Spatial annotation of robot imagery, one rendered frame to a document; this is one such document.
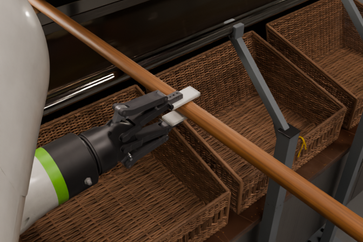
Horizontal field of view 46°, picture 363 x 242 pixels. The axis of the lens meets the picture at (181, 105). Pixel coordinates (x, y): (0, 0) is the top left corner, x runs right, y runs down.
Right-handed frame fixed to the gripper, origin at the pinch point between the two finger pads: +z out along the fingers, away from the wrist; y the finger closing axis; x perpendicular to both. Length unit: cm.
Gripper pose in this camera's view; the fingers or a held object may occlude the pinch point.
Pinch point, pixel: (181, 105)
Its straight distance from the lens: 80.0
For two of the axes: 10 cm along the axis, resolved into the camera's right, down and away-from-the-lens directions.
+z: 7.6, -4.0, 5.2
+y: 0.0, 7.9, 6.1
